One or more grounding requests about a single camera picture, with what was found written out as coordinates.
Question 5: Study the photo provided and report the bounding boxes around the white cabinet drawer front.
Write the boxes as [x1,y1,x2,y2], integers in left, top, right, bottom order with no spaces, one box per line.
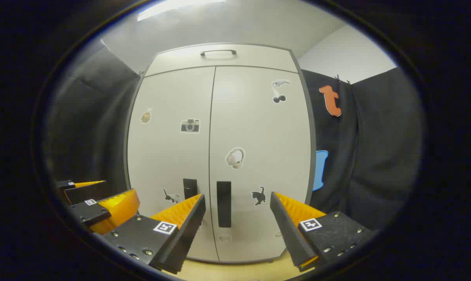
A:
[145,44,299,76]

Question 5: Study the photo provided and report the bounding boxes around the black door handle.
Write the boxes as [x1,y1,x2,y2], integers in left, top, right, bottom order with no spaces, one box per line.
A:
[217,181,232,228]
[183,178,198,200]

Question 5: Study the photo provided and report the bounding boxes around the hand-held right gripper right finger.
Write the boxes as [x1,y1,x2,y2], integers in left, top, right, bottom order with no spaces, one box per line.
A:
[270,191,375,272]

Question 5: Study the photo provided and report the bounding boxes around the white cabinet door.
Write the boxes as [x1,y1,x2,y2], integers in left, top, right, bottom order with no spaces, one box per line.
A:
[209,66,312,263]
[127,66,216,263]

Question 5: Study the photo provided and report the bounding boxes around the black backdrop cloth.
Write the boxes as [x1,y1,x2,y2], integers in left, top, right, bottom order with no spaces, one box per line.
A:
[301,66,423,235]
[44,39,142,219]

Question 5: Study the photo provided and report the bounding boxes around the white shoe cabinet body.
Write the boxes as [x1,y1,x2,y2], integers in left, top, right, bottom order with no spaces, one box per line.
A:
[124,42,317,265]

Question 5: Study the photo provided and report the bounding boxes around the grey drawer handle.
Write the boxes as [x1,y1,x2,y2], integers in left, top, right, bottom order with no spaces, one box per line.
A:
[200,49,238,57]

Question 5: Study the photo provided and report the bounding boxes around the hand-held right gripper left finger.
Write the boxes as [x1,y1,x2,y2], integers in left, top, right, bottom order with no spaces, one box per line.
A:
[102,194,206,274]

